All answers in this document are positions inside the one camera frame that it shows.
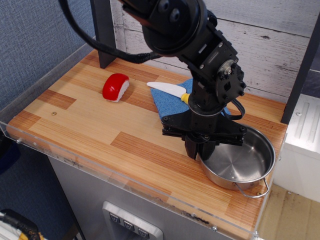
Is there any red and white toy sushi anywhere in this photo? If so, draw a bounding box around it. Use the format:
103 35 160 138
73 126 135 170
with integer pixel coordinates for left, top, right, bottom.
102 73 130 103

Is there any blue folded cloth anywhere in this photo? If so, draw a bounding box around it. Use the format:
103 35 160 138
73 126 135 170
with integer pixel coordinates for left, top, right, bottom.
150 77 232 123

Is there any silver dispenser button panel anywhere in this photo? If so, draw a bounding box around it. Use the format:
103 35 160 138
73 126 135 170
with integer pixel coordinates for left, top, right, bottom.
102 201 164 240

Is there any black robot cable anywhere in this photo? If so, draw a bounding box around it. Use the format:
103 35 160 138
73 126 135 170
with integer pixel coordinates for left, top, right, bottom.
57 0 163 65

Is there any dark grey left post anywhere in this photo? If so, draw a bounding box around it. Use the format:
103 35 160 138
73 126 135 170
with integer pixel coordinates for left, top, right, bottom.
89 0 118 70

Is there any clear acrylic table guard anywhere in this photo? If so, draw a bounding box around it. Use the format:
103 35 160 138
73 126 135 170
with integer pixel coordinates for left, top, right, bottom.
0 37 288 240

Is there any stainless steel pot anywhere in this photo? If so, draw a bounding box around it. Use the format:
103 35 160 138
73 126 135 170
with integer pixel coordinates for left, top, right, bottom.
197 126 276 199

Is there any white aluminium side cabinet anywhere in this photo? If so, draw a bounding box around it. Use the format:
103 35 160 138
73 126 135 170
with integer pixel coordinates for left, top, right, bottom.
273 94 320 202

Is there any white yellow toy knife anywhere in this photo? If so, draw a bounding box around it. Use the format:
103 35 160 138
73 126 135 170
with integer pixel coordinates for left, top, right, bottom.
146 82 190 104

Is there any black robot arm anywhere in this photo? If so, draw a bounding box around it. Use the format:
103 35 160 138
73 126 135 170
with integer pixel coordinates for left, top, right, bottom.
122 0 247 160

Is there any dark grey right post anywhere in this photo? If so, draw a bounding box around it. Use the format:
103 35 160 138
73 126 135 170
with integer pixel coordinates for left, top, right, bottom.
280 16 320 125

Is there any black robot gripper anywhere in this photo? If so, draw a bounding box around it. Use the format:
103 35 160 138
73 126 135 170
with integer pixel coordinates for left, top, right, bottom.
161 109 247 161

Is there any dark grey post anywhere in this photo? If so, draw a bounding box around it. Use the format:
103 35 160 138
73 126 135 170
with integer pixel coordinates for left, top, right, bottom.
89 0 118 70
280 16 320 125

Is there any grey toy fridge cabinet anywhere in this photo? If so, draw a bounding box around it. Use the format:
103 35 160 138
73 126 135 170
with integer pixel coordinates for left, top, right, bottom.
49 157 229 240

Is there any yellow object bottom left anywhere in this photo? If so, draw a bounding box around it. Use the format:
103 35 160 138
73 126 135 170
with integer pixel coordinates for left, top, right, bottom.
18 231 45 240

